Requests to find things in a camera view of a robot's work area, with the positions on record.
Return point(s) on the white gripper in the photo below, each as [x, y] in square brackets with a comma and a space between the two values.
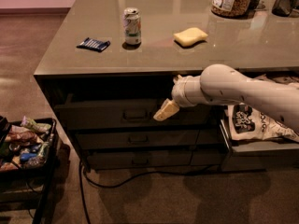
[177, 92]

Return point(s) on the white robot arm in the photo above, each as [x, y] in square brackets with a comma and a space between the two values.
[220, 84]

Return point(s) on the grey drawer cabinet counter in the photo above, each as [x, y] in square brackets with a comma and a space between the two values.
[259, 43]

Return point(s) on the yellow sponge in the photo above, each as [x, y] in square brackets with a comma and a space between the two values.
[190, 36]

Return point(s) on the black white chip bag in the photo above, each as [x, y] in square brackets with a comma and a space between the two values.
[247, 123]

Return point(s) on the green white soda can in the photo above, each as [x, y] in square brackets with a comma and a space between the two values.
[132, 26]

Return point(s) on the blue striped snack packet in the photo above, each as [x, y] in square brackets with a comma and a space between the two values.
[93, 44]

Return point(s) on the dark metal kettle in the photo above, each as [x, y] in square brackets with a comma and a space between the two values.
[284, 8]

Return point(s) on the green snack bag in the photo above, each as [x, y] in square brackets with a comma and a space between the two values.
[32, 125]

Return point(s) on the brown snack bag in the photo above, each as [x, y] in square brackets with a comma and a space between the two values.
[27, 136]

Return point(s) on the black snack cart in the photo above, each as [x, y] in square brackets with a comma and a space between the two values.
[26, 185]

